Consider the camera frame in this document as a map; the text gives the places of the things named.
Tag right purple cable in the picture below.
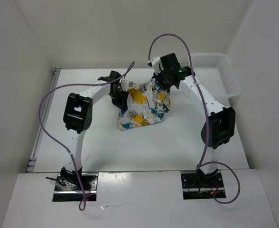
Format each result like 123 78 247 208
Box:
148 33 241 204

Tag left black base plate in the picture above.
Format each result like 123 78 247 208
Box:
52 173 98 202

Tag white plastic mesh basket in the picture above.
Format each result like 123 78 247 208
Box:
191 53 241 99

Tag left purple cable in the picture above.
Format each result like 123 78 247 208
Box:
38 61 136 211

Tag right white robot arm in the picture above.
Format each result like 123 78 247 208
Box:
150 53 235 187

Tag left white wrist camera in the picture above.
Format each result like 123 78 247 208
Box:
120 80 134 92

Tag colourful printed shorts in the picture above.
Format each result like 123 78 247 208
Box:
118 78 171 130

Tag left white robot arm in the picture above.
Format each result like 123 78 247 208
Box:
60 71 128 190

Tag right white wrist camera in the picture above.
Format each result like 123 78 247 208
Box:
147 56 163 75

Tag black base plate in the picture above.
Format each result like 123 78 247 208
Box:
52 173 98 202
181 170 226 200

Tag purple cable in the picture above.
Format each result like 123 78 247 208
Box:
148 33 241 204
38 61 136 211

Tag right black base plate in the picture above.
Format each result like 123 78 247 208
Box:
181 170 226 200

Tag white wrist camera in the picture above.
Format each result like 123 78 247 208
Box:
120 80 134 92
147 56 163 75

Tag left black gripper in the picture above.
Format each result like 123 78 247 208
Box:
108 88 129 111

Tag aluminium table edge rail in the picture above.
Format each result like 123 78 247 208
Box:
26 68 62 173

